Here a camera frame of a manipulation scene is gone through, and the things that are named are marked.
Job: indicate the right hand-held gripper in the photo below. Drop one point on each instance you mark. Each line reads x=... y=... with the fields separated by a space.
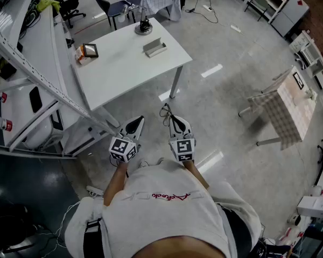
x=183 y=148

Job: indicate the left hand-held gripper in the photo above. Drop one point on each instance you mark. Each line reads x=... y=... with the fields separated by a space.
x=123 y=150

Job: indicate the thin-framed eyeglasses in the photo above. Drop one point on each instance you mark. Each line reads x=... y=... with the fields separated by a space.
x=164 y=116

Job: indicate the grey rectangular box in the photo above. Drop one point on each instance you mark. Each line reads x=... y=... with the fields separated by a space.
x=154 y=48

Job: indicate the person's right forearm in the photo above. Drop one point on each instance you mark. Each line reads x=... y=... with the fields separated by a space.
x=195 y=172

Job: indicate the person's left forearm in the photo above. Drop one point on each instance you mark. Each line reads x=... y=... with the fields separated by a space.
x=114 y=183

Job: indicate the person's white shoe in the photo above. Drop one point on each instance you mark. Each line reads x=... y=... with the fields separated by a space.
x=160 y=161
x=143 y=163

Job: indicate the white table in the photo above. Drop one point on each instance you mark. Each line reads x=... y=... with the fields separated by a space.
x=123 y=68

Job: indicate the white power strip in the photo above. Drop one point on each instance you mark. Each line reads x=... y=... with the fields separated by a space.
x=94 y=190
x=207 y=8
x=236 y=28

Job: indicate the orange snack packet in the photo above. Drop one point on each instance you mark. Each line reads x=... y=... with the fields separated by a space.
x=80 y=58

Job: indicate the person's white shirt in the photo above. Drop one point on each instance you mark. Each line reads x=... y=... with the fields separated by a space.
x=161 y=211

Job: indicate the silver desk lamp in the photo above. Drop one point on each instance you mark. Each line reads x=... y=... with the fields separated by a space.
x=143 y=27

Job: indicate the black phone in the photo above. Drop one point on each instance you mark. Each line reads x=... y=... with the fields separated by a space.
x=35 y=99

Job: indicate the white perforated shelving rack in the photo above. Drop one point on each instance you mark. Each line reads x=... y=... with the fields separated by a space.
x=35 y=71

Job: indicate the small table with plaid cloth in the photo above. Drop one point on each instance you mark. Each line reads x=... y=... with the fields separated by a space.
x=290 y=109

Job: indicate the blue chair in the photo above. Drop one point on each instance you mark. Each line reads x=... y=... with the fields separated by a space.
x=111 y=8

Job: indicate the black and white printed card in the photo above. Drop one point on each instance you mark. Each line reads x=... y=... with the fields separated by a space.
x=298 y=80

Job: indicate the red-capped plastic bottle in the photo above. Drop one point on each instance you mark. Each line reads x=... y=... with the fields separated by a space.
x=1 y=123
x=2 y=97

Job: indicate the black office chair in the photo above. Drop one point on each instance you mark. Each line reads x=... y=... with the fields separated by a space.
x=70 y=3
x=13 y=224

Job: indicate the grey chair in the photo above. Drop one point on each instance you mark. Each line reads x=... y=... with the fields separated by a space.
x=258 y=5

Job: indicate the small white cart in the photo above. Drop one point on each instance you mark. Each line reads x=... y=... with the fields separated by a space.
x=309 y=54

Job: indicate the yellow-green cloth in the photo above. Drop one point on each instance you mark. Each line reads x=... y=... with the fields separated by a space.
x=47 y=3

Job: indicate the grey cabinet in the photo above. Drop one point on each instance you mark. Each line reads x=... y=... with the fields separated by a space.
x=289 y=15

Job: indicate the white cardboard box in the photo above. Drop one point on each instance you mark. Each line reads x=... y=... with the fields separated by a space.
x=313 y=206

